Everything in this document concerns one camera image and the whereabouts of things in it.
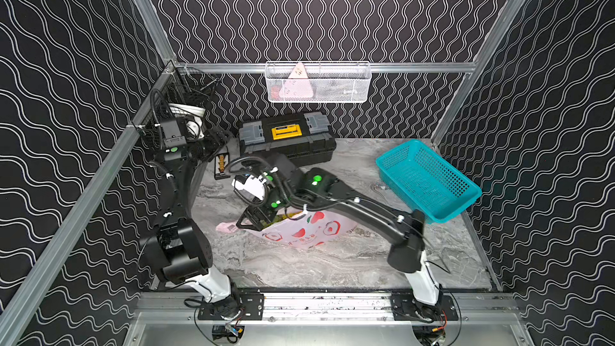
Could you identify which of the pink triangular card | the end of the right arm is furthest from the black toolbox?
the end of the right arm

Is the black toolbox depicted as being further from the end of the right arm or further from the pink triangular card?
the end of the right arm

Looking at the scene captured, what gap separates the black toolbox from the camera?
0.97m

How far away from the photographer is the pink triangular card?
0.90 metres

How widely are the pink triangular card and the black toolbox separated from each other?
149mm
